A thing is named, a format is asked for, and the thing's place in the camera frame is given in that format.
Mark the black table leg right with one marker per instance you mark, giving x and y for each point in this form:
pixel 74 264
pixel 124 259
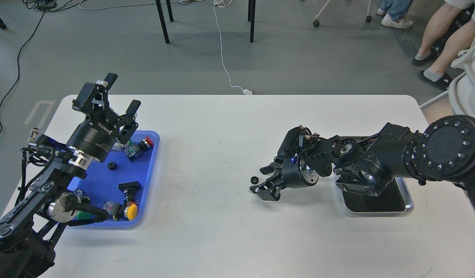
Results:
pixel 251 18

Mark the blue plastic tray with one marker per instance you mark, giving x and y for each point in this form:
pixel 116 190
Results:
pixel 101 184

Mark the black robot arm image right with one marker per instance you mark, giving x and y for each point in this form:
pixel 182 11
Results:
pixel 445 151

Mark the green push button switch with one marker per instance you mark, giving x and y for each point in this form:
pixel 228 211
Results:
pixel 82 215

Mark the white rolling stand leg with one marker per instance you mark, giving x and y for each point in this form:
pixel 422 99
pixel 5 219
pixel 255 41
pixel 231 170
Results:
pixel 332 11

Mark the black table leg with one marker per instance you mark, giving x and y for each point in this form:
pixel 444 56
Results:
pixel 162 18
pixel 251 18

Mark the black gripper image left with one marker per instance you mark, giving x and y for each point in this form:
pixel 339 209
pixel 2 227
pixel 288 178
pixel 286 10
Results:
pixel 102 127

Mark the person in blue jeans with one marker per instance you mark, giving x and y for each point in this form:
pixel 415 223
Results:
pixel 394 12

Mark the silver metal tray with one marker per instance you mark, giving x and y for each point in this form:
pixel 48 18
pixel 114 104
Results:
pixel 380 200

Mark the light green push button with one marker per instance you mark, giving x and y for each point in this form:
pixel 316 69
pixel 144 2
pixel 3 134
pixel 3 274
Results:
pixel 117 147

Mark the black push button switch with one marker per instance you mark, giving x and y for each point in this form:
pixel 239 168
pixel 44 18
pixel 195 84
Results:
pixel 129 189

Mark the black table leg left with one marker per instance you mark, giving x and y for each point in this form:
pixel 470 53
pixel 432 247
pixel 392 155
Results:
pixel 162 18

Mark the red push button switch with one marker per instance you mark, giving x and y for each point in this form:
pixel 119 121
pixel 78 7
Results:
pixel 134 150

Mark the yellow push button switch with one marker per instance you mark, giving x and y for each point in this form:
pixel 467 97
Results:
pixel 117 211

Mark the small black gear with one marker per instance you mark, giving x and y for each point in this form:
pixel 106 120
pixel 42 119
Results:
pixel 111 165
pixel 254 180

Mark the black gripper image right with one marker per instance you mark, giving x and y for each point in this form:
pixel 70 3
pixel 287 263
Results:
pixel 294 173

